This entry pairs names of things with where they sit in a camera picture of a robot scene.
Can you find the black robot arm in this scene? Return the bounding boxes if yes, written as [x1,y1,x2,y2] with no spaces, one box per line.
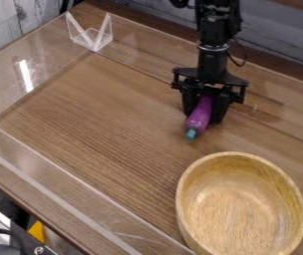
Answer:
[170,0,248,124]

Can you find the brown wooden bowl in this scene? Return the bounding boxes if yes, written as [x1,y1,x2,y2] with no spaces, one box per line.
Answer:
[174,151,303,255]

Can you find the purple toy eggplant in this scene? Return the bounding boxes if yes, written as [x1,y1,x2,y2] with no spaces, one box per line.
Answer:
[184,96,213,140]

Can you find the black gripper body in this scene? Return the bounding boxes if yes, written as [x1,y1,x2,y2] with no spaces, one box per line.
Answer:
[170,44,248,104]

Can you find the yellow sticker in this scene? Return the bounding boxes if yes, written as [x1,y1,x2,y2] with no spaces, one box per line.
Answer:
[29,221,46,243]

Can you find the clear acrylic tray walls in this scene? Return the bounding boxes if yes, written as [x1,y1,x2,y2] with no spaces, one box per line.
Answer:
[0,9,303,255]

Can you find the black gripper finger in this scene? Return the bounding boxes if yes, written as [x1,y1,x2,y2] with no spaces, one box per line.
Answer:
[181,88,197,116]
[210,94,231,125]

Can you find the black device with screw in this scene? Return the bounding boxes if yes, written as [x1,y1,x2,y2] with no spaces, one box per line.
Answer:
[6,222,71,255]

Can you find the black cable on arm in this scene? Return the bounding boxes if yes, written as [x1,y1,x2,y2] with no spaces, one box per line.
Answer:
[224,36,248,68]

